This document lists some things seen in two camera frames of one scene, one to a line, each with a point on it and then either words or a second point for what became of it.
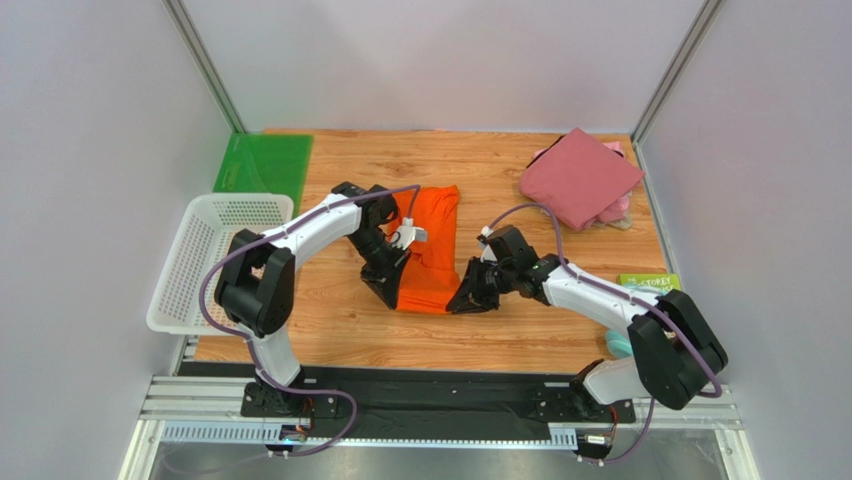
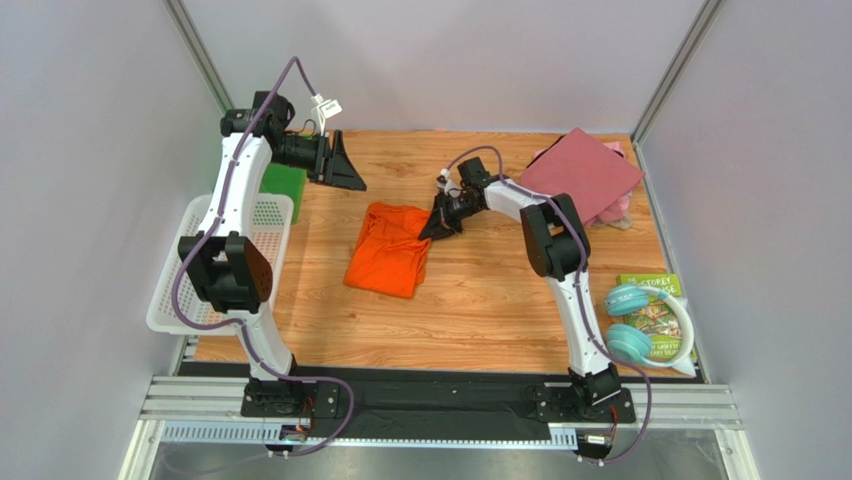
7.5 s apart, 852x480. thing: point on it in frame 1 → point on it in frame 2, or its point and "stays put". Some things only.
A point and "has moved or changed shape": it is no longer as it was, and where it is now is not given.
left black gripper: [385, 278] → [334, 166]
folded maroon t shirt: [582, 180] stays put
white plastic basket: [212, 225] stays put
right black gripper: [485, 278] → [448, 216]
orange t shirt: [431, 281] has moved or changed shape
